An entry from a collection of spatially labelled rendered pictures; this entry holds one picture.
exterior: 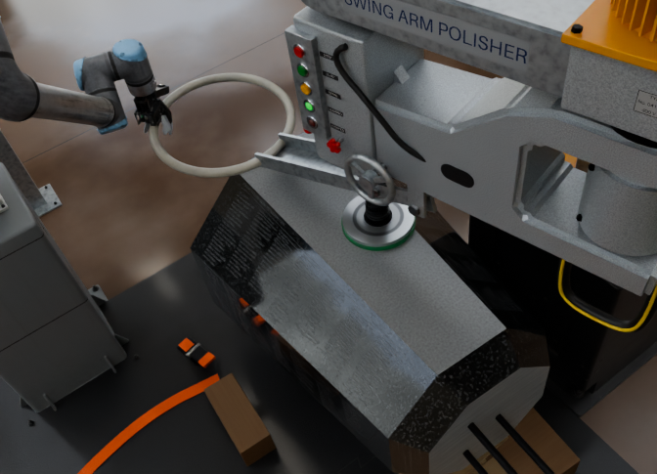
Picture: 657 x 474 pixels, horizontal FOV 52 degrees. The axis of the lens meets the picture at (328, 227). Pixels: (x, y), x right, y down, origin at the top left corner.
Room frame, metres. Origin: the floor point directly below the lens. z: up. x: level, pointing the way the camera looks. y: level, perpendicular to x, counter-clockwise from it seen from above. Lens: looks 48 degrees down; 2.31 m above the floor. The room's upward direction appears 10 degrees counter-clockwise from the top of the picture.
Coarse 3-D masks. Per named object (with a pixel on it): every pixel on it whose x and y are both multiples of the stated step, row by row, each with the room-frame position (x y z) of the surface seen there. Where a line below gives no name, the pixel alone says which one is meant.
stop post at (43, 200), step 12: (0, 132) 2.56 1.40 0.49; (0, 144) 2.54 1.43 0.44; (0, 156) 2.53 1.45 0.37; (12, 156) 2.55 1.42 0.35; (12, 168) 2.54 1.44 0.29; (24, 168) 2.56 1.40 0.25; (24, 180) 2.55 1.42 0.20; (24, 192) 2.53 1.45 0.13; (36, 192) 2.55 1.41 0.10; (48, 192) 2.64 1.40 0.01; (36, 204) 2.54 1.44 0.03; (48, 204) 2.55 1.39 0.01; (60, 204) 2.53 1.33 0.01
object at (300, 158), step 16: (288, 144) 1.63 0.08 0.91; (304, 144) 1.58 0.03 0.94; (272, 160) 1.53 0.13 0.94; (288, 160) 1.48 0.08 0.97; (304, 160) 1.52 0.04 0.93; (320, 160) 1.49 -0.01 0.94; (304, 176) 1.43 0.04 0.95; (320, 176) 1.38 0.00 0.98; (336, 176) 1.33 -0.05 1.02; (384, 192) 1.20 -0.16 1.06; (400, 192) 1.17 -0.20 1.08; (416, 208) 1.09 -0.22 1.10; (432, 208) 1.09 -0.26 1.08
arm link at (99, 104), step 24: (0, 72) 1.29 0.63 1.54; (0, 96) 1.27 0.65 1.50; (24, 96) 1.30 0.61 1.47; (48, 96) 1.39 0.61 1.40; (72, 96) 1.50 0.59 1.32; (96, 96) 1.70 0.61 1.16; (24, 120) 1.31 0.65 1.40; (72, 120) 1.48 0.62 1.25; (96, 120) 1.57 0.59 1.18; (120, 120) 1.66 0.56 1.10
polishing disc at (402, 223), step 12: (348, 204) 1.38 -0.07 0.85; (360, 204) 1.37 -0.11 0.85; (396, 204) 1.34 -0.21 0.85; (348, 216) 1.33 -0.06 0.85; (360, 216) 1.32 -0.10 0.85; (396, 216) 1.29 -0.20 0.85; (408, 216) 1.29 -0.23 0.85; (348, 228) 1.28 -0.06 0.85; (360, 228) 1.27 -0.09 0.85; (372, 228) 1.27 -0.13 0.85; (384, 228) 1.26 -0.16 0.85; (396, 228) 1.25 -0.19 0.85; (408, 228) 1.24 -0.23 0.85; (360, 240) 1.23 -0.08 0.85; (372, 240) 1.22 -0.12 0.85; (384, 240) 1.21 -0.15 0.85; (396, 240) 1.21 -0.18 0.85
